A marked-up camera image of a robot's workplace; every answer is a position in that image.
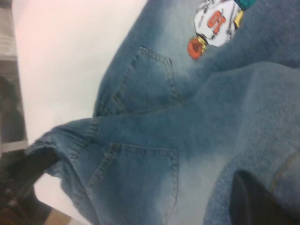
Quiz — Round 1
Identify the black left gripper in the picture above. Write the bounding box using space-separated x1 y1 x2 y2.
0 145 60 225

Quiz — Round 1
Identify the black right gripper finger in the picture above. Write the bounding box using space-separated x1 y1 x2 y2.
230 170 300 225

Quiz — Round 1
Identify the blue denim shorts basketball print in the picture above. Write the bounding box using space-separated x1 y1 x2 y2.
24 0 300 225

